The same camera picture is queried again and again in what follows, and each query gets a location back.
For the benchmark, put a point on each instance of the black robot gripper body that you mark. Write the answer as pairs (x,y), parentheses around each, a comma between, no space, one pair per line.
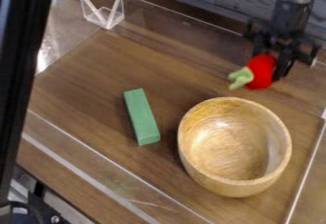
(277,41)

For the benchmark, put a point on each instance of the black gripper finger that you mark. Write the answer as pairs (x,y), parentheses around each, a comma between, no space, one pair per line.
(287,56)
(259,46)

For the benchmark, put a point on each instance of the red plush strawberry toy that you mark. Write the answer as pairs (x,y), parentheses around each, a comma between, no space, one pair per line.
(255,75)

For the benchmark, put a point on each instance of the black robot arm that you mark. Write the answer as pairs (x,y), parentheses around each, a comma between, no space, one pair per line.
(290,16)

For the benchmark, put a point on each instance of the light wooden bowl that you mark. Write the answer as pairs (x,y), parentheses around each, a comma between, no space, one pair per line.
(234,146)

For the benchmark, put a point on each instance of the green rectangular block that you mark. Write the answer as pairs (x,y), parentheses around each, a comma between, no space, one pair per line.
(142,118)

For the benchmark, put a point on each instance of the clear acrylic corner bracket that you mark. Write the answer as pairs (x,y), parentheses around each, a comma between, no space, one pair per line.
(104,17)

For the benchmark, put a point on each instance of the clear acrylic tray wall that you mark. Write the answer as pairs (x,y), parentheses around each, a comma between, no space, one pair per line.
(79,146)

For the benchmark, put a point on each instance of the black clamp mount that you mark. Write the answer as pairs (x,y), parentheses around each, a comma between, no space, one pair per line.
(31,212)

